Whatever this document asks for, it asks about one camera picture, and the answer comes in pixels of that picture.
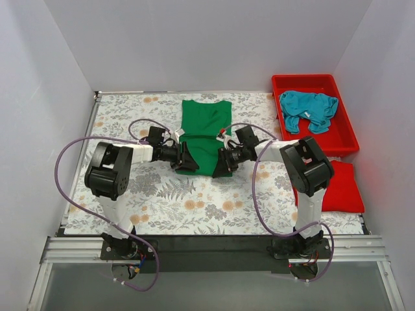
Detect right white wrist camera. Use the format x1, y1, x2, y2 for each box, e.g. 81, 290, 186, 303
216, 129, 233, 150

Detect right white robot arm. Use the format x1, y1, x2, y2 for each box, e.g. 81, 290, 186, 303
213, 123, 334, 258

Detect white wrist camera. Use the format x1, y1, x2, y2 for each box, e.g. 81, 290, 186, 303
171, 128, 185, 143
216, 129, 233, 150

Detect floral table cloth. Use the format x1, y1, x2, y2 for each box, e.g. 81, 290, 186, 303
60, 92, 364, 236

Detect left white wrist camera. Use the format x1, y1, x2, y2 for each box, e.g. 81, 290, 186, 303
171, 128, 185, 143

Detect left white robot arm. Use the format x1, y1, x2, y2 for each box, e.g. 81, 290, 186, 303
84, 126, 199, 259

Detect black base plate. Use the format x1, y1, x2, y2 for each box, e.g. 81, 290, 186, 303
101, 233, 331, 273

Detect aluminium rail frame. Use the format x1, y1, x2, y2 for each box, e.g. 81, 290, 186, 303
28, 235, 404, 310

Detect red plastic bin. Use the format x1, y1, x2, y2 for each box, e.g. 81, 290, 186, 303
272, 74, 359, 157

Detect blue t shirt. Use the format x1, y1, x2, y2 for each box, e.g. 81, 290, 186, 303
279, 91, 339, 134

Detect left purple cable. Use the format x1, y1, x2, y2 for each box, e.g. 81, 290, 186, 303
54, 119, 160, 292

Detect folded red t shirt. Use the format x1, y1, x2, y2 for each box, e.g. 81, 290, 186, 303
287, 159, 364, 222

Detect green t shirt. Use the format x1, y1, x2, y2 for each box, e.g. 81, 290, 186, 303
177, 100, 232, 177

